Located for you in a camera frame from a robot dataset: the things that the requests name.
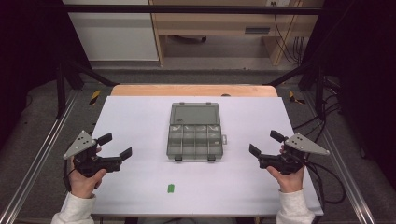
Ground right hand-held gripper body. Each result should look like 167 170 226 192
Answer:
258 132 331 176

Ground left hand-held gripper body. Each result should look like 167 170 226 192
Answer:
63 130 123 178

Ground clear grey compartment box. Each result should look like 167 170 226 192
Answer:
165 102 229 162

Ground person's left hand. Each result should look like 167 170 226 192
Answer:
68 157 107 200

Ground person's right hand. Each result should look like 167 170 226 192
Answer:
266 165 306 194

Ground yellow clamp right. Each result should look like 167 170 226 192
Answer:
288 90 306 105

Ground yellow clamp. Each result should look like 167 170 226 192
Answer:
288 90 306 105
89 89 103 107

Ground yellow clamp left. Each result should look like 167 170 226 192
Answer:
89 89 103 107

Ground black metal stand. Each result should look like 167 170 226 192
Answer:
55 59 120 119
263 60 327 119

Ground wooden table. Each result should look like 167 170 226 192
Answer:
110 83 279 98

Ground white cabinet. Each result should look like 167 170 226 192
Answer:
62 0 160 63

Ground wooden desk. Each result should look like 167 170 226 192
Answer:
148 0 325 67

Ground left hand-held gripper black cable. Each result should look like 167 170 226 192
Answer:
62 158 77 193

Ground hand-held gripper black cable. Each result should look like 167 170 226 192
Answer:
304 161 347 224
62 158 77 193

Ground black floor cables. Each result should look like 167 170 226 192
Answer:
291 77 343 145

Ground aluminium rail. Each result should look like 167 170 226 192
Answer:
0 89 79 224
302 92 377 224

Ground right hand-held gripper black cable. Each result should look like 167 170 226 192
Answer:
304 161 347 224

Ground hanging black cables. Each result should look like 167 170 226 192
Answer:
271 1 305 66

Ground black horizontal frame bar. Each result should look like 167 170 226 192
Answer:
61 4 325 16

